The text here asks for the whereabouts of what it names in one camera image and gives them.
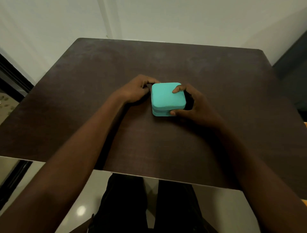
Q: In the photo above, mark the person's left forearm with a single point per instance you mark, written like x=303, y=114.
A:
x=62, y=163

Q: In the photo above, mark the black trousers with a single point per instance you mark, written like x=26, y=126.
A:
x=124, y=206

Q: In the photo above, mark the teal jewelry box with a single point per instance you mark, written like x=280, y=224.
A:
x=165, y=98

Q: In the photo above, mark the dark grey upholstered chair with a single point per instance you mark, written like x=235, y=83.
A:
x=295, y=79

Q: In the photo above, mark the person's right forearm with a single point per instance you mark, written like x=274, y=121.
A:
x=259, y=182

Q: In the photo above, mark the person's left hand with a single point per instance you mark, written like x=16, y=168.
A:
x=133, y=92

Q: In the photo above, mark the black floor door track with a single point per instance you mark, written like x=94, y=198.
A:
x=14, y=182

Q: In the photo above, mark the person's right hand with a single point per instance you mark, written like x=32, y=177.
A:
x=203, y=112

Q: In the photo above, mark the black door frame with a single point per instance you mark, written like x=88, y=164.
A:
x=14, y=79

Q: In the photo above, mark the white wall conduit strip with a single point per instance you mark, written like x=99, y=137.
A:
x=109, y=19

